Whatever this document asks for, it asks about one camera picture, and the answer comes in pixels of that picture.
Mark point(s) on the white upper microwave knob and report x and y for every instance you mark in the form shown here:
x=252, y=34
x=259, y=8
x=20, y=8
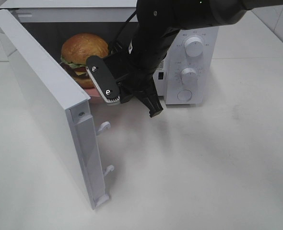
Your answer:
x=194, y=46

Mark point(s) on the pink round plate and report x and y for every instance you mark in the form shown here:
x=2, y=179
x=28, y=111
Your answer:
x=95, y=97

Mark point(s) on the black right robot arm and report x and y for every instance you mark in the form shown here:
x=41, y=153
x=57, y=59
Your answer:
x=159, y=22

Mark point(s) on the white round door button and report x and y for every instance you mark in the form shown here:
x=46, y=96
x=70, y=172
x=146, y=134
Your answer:
x=184, y=95

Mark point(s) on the white microwave oven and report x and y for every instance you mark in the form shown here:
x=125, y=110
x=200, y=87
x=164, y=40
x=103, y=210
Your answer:
x=52, y=22

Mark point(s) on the toy burger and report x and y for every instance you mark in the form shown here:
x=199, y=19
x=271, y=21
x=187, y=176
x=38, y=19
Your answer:
x=74, y=54

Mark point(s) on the white microwave door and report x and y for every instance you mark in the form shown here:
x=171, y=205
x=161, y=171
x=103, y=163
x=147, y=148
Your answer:
x=60, y=108

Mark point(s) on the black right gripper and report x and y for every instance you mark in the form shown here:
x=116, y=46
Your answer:
x=117, y=80

